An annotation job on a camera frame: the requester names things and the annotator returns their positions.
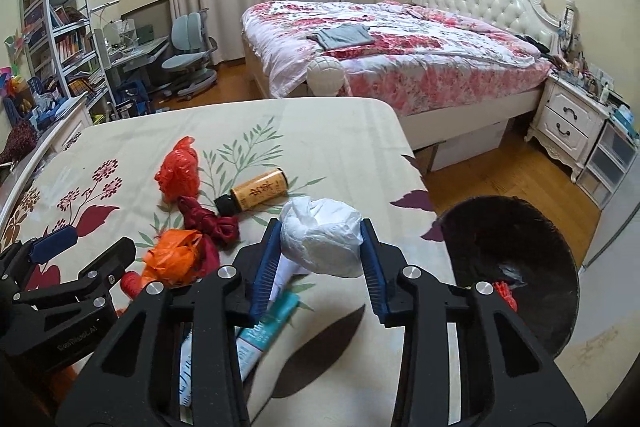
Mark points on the white dresser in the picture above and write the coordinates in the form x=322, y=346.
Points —
x=70, y=122

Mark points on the light blue desk chair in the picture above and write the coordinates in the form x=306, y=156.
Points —
x=187, y=32

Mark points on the dark red dotted cloth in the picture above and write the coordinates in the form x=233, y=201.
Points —
x=17, y=142

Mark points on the red plastic bag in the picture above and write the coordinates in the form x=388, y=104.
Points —
x=177, y=172

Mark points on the white plastic bag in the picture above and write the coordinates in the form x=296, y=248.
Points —
x=320, y=242

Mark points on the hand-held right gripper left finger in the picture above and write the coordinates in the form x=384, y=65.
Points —
x=265, y=267

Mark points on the white round tufted post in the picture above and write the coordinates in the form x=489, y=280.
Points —
x=325, y=74

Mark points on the teal and white tube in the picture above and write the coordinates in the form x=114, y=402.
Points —
x=265, y=332

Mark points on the grey folded garment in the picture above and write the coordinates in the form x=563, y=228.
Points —
x=345, y=36

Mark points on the clear plastic drawer unit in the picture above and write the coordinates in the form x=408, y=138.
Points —
x=607, y=157

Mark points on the white desk lamp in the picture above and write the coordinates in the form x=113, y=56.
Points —
x=106, y=6

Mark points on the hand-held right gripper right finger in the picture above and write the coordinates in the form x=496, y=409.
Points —
x=372, y=272

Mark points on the white storage box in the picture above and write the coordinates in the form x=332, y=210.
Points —
x=470, y=147

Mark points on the pink floral quilt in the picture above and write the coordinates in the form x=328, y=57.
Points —
x=450, y=77

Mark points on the white bookshelf with books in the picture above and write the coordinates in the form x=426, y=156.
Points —
x=70, y=44

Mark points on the colourful pinwheel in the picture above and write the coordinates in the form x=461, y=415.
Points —
x=14, y=67

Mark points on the white nightstand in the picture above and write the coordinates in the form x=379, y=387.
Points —
x=565, y=122

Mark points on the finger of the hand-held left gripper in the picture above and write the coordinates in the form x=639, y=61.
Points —
x=112, y=257
x=52, y=244

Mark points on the grey study desk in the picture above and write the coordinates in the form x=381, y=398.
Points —
x=145, y=52

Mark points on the dark red ribbon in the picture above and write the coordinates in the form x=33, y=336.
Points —
x=210, y=224

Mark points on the floral cream tablecloth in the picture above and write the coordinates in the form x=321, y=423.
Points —
x=300, y=142

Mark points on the yellow bottle with black cap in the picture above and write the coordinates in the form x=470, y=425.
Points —
x=260, y=189

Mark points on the teal box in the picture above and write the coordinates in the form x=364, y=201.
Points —
x=625, y=118

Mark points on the clutter of small bottles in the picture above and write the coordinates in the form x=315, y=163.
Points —
x=582, y=74

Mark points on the black trash bin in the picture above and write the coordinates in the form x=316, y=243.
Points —
x=480, y=247

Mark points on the white bed with tufted headboard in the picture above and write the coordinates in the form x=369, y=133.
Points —
x=490, y=2

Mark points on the blue plastic basket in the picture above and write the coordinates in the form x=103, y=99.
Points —
x=25, y=104

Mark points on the white printed paper wrapper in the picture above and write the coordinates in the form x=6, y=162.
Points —
x=185, y=367

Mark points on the orange plastic bag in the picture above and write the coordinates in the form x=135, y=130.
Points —
x=172, y=257

